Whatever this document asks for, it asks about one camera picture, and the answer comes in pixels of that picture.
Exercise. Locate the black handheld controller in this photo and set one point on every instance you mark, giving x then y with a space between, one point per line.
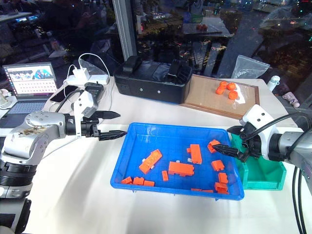
95 90

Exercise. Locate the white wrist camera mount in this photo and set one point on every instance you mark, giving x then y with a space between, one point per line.
85 100
259 117

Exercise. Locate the large clear zip bag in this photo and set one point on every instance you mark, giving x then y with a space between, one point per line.
251 67

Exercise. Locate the blue plastic tray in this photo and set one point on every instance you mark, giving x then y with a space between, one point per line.
146 141

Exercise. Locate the white figurine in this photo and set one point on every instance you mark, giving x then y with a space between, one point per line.
5 98

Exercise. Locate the red background items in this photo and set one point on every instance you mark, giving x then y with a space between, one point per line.
201 27

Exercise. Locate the large orange flat block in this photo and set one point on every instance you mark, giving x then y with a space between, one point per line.
181 168

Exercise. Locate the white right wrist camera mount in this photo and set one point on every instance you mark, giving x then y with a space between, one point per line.
259 117

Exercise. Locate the red plastic bar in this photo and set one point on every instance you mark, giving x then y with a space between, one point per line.
196 189
207 191

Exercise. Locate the orange cylinder piece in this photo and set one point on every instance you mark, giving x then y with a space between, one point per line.
233 95
220 88
230 86

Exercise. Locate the white charger plug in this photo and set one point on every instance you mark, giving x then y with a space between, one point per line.
81 73

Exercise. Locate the white bottle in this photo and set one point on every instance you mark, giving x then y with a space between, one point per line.
273 83

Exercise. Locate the green plastic bin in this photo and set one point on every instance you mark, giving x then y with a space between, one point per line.
263 170

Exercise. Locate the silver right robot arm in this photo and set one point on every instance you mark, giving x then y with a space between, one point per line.
296 148

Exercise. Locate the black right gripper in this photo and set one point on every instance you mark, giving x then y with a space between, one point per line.
254 143

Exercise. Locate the pink cloth item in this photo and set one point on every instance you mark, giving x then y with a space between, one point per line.
291 98

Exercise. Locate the white power strip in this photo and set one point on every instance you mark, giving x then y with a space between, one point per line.
97 79

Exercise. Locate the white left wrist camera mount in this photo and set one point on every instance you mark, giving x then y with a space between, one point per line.
85 100

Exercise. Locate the orange rectangular block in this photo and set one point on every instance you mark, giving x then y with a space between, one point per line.
195 153

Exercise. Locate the aluminium window post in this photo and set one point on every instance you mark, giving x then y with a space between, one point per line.
125 31

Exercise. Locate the small narrow orange block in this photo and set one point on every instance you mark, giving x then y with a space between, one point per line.
165 176

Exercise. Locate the long orange studded block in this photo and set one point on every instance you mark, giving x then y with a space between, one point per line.
151 161

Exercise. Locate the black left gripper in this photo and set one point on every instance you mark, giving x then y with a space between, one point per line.
89 126

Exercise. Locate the open laptop computer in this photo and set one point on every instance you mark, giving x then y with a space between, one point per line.
29 83

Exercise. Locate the black storage case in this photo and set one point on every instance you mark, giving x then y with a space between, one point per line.
151 83

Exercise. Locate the grey background table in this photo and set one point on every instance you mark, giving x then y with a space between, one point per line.
209 29

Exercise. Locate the wooden framed cork board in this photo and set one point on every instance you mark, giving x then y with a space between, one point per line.
204 97

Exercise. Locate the black smartphone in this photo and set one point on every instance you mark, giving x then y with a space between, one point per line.
64 93

